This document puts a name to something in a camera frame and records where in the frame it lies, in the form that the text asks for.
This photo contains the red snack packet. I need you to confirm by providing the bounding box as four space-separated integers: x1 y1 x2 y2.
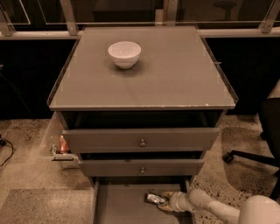
59 136 69 153

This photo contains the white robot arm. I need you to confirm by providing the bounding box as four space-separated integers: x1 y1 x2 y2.
158 189 280 224

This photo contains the grey drawer cabinet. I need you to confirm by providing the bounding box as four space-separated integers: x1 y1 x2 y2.
46 25 239 224

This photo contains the white ceramic bowl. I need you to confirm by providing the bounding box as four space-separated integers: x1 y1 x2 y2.
108 41 142 69

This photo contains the middle grey drawer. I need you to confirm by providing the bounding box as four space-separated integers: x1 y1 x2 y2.
79 152 204 177

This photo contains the black office chair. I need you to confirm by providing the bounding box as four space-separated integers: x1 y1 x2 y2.
222 97 280 202

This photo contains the black floor cable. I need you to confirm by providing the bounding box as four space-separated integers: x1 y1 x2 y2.
0 136 16 170

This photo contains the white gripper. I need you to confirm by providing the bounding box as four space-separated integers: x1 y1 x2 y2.
157 192 189 212

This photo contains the grey drawer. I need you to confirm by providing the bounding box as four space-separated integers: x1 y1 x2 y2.
79 152 204 177
93 177 196 224
62 128 220 153

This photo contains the top grey drawer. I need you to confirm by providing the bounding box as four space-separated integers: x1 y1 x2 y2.
62 128 220 153

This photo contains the crushed redbull can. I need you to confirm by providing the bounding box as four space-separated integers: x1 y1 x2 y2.
146 193 165 205

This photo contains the bottom grey drawer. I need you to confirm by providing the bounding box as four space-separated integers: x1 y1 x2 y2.
93 177 196 224

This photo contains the metal window railing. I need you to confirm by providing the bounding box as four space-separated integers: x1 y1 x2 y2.
0 0 280 39

